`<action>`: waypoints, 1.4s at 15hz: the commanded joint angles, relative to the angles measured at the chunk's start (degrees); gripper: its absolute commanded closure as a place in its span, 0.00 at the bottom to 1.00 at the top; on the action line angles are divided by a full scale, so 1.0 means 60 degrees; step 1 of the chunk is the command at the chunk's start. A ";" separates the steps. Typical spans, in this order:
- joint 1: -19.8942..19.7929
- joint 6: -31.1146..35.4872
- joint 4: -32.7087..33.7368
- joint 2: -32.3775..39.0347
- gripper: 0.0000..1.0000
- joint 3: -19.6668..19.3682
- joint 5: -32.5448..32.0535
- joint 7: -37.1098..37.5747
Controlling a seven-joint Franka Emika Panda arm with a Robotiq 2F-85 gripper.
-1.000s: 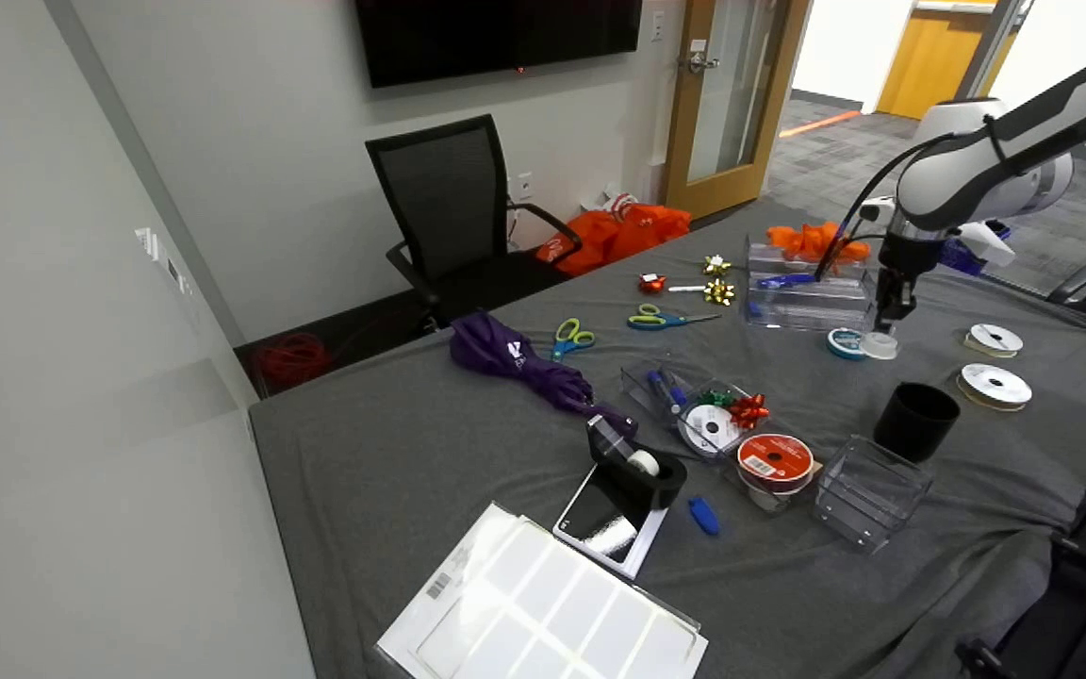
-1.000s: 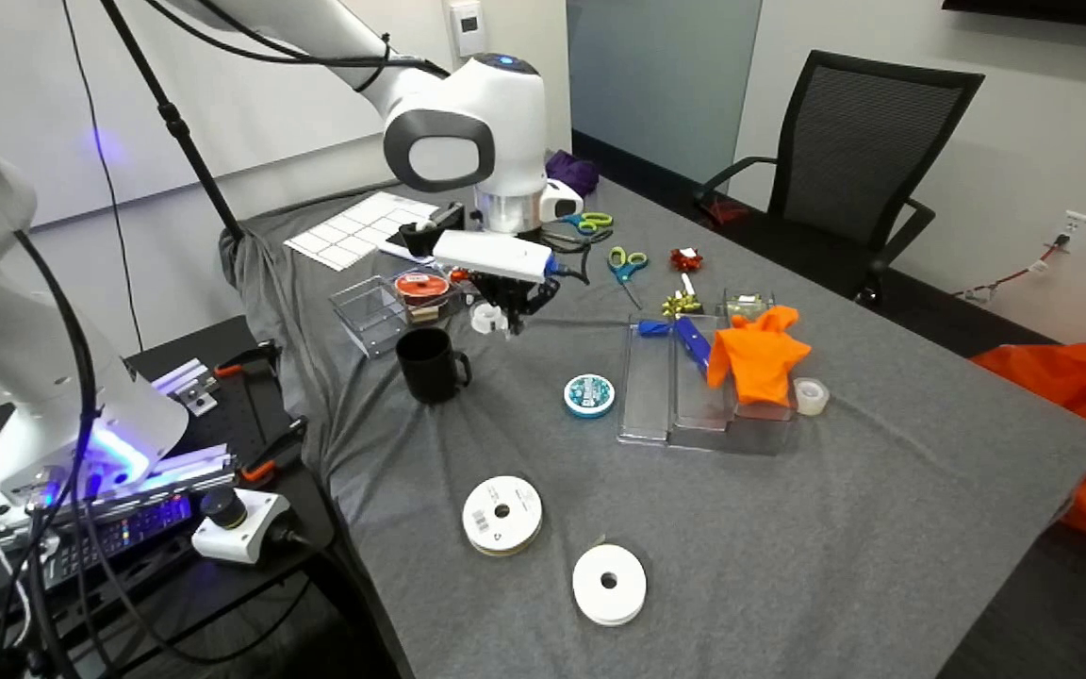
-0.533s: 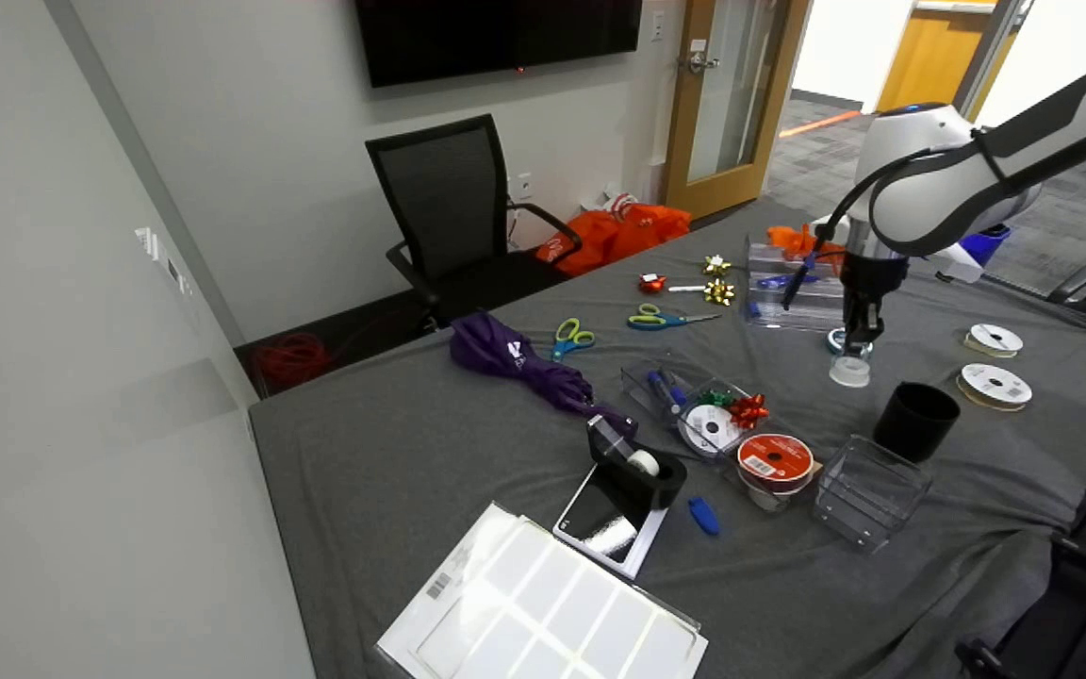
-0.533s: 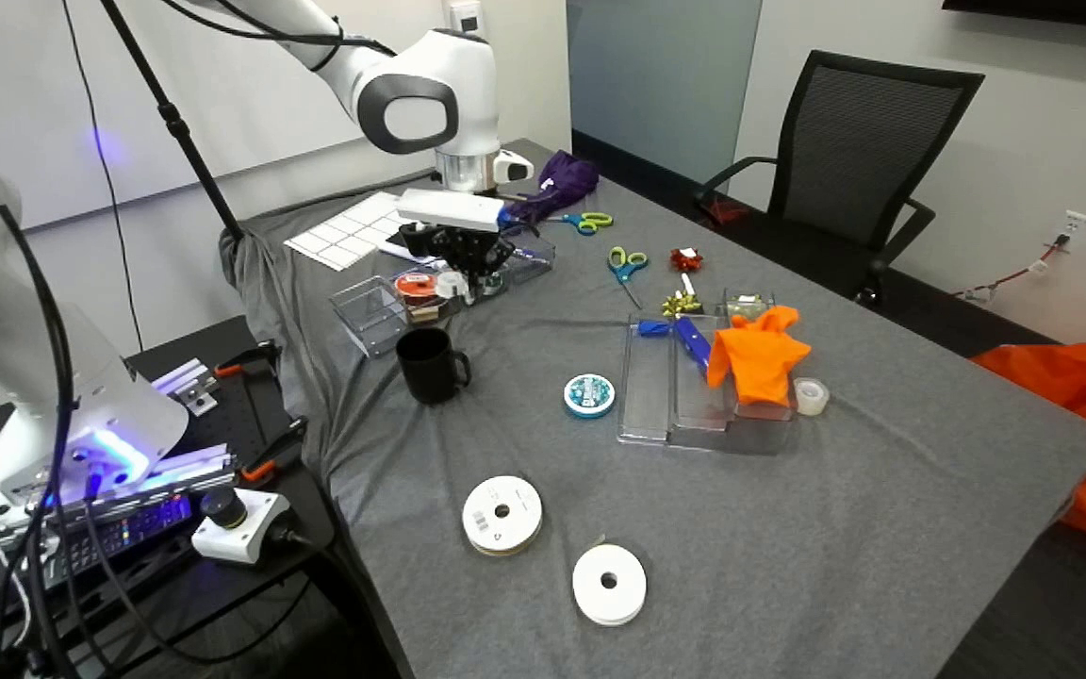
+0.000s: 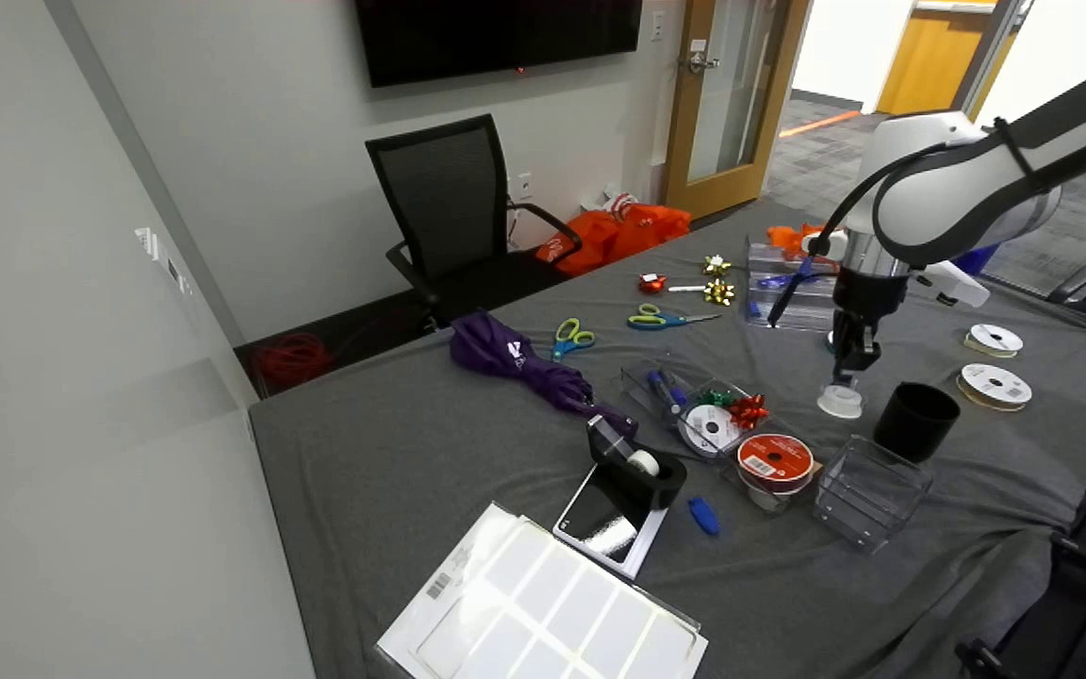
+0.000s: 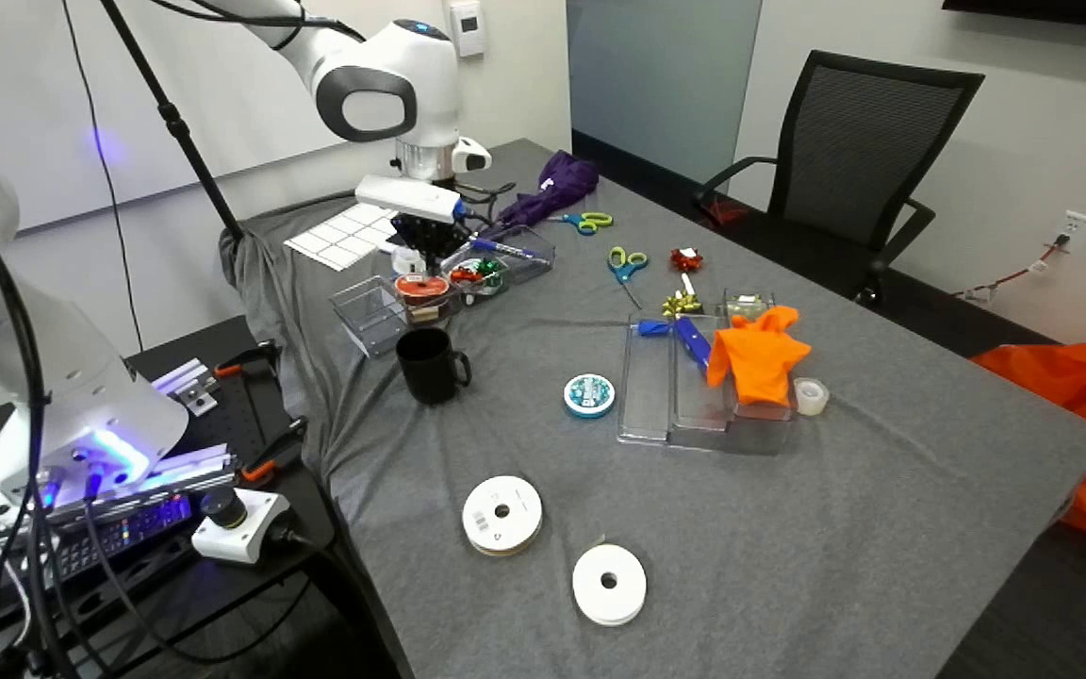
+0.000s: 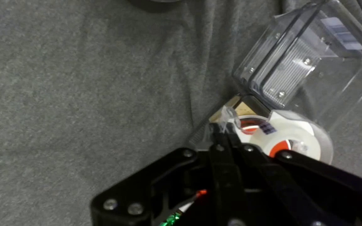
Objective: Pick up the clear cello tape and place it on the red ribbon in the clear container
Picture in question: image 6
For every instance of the grey tablecloth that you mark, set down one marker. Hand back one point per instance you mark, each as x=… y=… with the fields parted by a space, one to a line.
x=754 y=542

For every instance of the black wall television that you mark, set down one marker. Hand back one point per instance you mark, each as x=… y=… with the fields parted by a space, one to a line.
x=1047 y=7

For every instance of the robot control box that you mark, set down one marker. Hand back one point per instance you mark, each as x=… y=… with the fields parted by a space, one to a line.
x=128 y=503

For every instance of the black robot stand cart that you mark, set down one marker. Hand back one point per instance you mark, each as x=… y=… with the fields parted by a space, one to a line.
x=167 y=615

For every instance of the blue pen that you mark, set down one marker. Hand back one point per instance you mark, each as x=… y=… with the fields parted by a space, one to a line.
x=509 y=246

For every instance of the green yellow scissors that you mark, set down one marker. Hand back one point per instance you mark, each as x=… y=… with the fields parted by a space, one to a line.
x=626 y=266

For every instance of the small white tape roll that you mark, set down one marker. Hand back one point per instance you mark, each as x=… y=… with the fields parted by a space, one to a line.
x=811 y=398

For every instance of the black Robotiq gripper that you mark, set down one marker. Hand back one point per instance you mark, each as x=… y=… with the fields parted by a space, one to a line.
x=433 y=236

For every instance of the clear cello tape dispenser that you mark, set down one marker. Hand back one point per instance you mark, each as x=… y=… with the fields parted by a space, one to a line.
x=424 y=266

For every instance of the gold gift bow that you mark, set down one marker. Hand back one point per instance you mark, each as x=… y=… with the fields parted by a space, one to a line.
x=680 y=304

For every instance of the white wall thermostat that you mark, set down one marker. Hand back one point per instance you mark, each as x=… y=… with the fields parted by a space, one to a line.
x=469 y=26

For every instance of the white wall outlet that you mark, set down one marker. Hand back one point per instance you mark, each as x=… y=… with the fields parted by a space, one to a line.
x=1079 y=232

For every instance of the teal ribbon spool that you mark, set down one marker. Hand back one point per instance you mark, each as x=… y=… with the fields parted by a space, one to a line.
x=590 y=393

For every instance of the black mesh office chair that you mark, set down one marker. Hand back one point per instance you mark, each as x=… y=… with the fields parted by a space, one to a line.
x=870 y=153

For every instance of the orange cloth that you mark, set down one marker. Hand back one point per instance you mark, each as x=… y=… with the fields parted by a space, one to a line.
x=754 y=359

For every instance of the black mug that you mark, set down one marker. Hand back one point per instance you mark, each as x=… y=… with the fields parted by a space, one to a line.
x=429 y=368

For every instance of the small blue green scissors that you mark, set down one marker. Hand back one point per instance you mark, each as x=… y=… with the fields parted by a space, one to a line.
x=590 y=222

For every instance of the silver gift bow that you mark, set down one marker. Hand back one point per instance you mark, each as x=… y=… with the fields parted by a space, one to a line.
x=747 y=304

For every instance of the clear acrylic organizer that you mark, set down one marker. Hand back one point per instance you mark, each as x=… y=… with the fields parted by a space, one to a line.
x=668 y=400

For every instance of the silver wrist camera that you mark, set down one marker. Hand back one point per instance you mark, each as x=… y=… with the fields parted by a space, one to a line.
x=409 y=196

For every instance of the red ribbon spool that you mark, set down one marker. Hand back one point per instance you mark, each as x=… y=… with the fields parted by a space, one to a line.
x=424 y=290

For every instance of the black tripod pole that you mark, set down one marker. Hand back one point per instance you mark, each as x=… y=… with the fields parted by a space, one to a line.
x=170 y=117

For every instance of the clear plastic tray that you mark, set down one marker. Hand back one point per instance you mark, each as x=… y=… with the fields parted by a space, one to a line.
x=526 y=270

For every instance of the blue toy piece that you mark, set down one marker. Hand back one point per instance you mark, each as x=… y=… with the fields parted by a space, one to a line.
x=687 y=342

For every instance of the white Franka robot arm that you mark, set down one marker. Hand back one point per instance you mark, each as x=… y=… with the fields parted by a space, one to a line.
x=366 y=87

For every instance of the orange bag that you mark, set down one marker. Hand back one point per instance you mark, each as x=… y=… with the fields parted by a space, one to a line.
x=1084 y=429

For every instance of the white label sheets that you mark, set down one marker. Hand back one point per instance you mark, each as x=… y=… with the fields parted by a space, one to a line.
x=340 y=236

